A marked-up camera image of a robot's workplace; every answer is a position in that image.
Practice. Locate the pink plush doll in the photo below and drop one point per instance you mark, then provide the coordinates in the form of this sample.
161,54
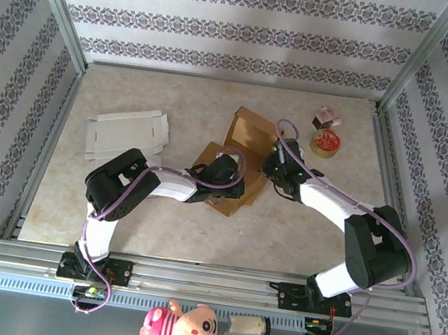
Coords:
182,332

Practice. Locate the glass jar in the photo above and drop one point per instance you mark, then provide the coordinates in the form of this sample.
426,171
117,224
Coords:
246,326

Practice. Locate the aluminium front rail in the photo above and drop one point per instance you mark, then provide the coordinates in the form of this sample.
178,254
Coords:
206,283

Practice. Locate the round red tin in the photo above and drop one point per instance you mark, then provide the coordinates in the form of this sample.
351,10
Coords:
325,142

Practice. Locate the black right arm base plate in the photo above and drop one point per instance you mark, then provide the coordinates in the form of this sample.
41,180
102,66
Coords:
289,297

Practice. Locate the small circuit board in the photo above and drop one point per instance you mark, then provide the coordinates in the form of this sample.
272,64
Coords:
89,291
316,325

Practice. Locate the aluminium frame post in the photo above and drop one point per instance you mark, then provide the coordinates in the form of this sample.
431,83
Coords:
58,4
419,57

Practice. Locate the brown cardboard box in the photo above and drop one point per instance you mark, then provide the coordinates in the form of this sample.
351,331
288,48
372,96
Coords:
247,135

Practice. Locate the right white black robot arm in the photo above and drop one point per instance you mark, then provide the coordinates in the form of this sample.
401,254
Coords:
372,248

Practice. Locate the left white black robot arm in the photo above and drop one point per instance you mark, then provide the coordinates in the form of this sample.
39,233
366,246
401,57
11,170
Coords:
120,185

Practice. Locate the small pink box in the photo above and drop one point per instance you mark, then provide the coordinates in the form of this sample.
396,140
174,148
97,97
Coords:
326,117

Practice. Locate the white and teal paper box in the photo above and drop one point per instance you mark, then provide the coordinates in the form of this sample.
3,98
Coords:
128,132

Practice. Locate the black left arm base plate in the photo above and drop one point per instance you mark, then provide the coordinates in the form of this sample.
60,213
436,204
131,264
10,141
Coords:
124,272

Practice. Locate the aluminium side rail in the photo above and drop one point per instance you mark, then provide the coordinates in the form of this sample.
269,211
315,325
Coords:
391,180
47,149

